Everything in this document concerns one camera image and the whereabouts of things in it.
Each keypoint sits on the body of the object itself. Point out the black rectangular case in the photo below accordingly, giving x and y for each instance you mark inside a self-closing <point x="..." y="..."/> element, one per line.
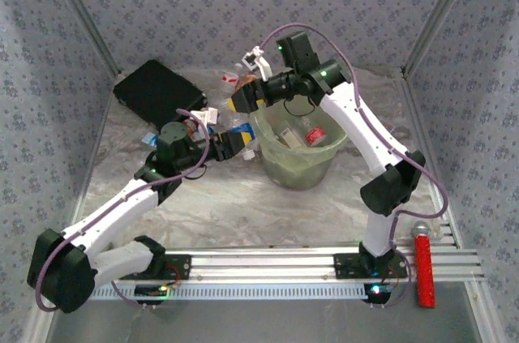
<point x="158" y="91"/>

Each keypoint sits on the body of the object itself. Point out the small black circuit board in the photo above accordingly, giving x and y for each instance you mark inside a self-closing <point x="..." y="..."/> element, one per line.
<point x="152" y="291"/>
<point x="377" y="292"/>

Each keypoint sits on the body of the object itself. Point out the grey metal panel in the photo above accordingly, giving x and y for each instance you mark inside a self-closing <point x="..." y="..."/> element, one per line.
<point x="259" y="322"/>

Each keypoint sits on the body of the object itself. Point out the aluminium corner post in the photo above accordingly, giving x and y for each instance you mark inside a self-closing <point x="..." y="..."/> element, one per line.
<point x="440" y="14"/>
<point x="85" y="14"/>

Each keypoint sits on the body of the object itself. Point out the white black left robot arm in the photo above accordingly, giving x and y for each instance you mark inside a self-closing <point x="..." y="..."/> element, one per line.
<point x="117" y="209"/>

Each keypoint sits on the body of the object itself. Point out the red glitter microphone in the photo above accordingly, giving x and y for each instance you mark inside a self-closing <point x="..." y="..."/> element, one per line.
<point x="425" y="274"/>

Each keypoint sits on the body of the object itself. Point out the aluminium mounting rail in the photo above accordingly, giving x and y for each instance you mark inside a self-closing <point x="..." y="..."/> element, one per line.
<point x="263" y="264"/>

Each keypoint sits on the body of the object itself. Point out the blue label clear plastic bottle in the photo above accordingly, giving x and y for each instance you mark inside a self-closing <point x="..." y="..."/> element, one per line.
<point x="150" y="139"/>

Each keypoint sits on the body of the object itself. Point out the red white label clear bottle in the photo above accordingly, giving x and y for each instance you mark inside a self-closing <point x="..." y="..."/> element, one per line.
<point x="230" y="78"/>

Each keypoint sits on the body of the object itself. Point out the blue label bottle white cap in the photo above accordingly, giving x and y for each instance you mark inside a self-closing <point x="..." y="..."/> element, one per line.
<point x="239" y="129"/>

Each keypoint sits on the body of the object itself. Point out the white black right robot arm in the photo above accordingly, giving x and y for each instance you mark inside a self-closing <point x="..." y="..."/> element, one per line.
<point x="357" y="124"/>

